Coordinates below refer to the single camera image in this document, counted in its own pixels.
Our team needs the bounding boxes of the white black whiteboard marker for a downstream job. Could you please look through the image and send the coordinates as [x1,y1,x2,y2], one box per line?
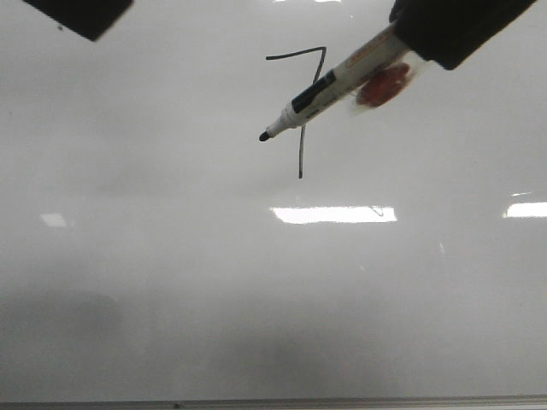
[259,25,414,142]

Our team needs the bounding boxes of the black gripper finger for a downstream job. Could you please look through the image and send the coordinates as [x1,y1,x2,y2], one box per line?
[389,0,535,70]
[26,0,133,42]

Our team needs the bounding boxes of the white glossy whiteboard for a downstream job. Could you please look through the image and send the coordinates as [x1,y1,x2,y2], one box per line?
[1,1,546,401]

